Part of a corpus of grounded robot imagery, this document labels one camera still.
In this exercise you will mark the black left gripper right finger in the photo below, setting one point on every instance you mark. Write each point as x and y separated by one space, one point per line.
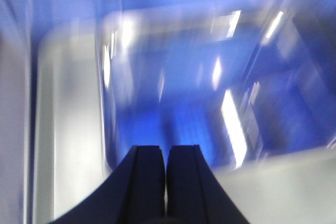
194 194

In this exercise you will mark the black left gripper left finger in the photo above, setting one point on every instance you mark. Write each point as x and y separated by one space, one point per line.
133 193

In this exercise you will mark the silver metal tray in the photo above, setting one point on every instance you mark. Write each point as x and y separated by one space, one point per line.
245 80
70 162

